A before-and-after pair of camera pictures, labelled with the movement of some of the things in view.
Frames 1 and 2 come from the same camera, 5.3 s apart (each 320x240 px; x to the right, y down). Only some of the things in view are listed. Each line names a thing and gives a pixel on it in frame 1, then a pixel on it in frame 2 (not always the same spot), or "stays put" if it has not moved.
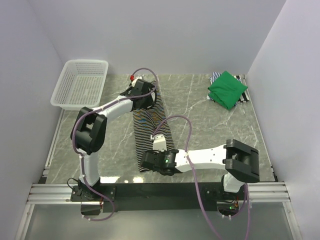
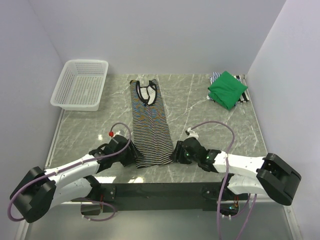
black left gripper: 149,103 to 130,158
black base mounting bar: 156,197 stays put
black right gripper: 157,152 to 178,150
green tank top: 226,89 stays put
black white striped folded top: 245,97 stays put
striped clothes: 147,123 stays put
